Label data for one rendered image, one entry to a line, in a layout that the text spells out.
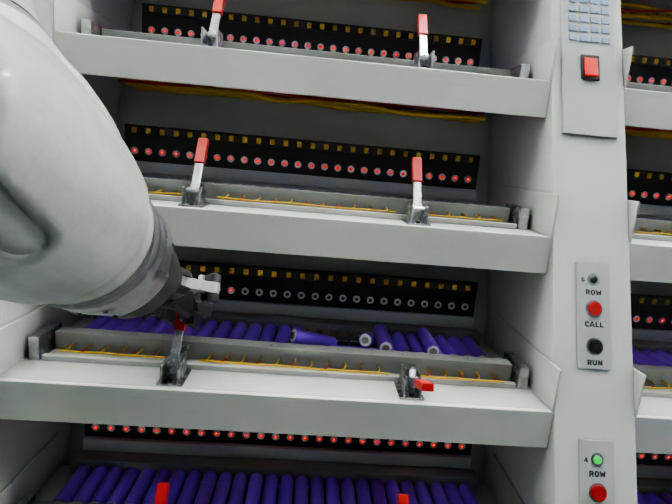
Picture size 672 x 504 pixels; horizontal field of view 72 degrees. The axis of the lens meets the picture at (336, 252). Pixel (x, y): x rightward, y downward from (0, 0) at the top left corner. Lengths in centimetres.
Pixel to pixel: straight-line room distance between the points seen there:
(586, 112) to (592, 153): 5
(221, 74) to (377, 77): 19
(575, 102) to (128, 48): 55
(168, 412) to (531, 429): 40
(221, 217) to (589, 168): 45
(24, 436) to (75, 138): 53
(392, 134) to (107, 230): 62
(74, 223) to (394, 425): 42
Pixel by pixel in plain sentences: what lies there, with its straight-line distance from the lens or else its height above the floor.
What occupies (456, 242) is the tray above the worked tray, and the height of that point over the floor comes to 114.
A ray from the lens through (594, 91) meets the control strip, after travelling 69.
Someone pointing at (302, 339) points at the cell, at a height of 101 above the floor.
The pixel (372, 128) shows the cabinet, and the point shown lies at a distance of 79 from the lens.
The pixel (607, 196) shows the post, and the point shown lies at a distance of 65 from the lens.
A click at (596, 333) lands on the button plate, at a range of 62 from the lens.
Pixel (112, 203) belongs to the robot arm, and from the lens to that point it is 23.
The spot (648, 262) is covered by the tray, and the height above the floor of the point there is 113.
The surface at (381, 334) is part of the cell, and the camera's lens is 62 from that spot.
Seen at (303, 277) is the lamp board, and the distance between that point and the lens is 68.
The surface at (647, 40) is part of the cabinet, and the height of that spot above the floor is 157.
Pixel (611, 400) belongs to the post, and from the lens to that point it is 63.
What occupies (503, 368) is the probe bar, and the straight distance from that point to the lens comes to 63.
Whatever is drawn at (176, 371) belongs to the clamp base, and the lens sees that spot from 54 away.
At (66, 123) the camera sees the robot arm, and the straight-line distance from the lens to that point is 21.
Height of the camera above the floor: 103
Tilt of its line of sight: 9 degrees up
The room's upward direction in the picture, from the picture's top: 4 degrees clockwise
